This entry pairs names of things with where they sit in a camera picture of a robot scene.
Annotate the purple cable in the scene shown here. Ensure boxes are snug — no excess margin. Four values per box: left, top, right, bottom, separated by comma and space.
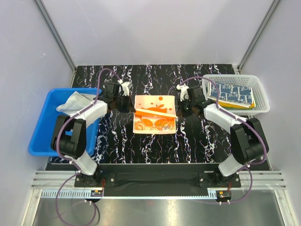
55, 68, 123, 224
180, 76, 269, 204

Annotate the grey white towel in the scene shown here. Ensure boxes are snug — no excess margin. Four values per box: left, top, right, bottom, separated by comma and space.
56, 91, 95, 115

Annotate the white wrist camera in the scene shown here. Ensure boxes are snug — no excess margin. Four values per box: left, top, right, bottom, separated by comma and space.
176, 85, 189, 102
118, 79, 133, 96

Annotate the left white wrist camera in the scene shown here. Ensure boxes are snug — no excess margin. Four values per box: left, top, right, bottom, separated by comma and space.
118, 79, 133, 96

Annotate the green microfiber towel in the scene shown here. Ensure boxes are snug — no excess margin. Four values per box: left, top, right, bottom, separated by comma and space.
206, 84, 258, 111

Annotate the cream orange patterned towel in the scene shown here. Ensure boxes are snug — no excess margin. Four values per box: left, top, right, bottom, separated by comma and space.
133, 95, 177, 135

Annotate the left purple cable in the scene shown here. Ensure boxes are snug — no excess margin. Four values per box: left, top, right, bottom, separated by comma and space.
55, 68, 123, 224

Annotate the aluminium frame rail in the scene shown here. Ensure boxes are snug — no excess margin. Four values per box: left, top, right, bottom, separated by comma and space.
31, 171, 286, 200

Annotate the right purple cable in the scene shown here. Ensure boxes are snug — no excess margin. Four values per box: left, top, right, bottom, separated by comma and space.
180, 76, 269, 204

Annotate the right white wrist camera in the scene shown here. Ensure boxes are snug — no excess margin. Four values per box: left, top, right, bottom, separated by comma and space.
176, 85, 189, 102

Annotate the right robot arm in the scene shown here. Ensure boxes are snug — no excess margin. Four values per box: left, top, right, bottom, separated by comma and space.
176, 85, 269, 187

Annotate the blue white patterned towel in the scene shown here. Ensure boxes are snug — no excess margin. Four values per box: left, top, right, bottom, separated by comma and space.
206, 81, 255, 105

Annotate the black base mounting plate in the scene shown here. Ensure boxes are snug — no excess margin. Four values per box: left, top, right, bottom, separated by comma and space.
74, 163, 241, 199

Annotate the blue plastic bin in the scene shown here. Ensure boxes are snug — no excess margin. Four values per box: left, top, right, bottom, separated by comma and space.
28, 88, 96, 157

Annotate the white perforated plastic basket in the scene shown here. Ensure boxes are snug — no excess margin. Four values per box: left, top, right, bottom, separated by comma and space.
202, 74, 270, 116

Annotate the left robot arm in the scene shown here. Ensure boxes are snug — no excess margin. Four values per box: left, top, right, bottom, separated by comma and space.
50, 80, 135, 186

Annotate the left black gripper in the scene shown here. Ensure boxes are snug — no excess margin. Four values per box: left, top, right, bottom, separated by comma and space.
113, 93, 135, 113

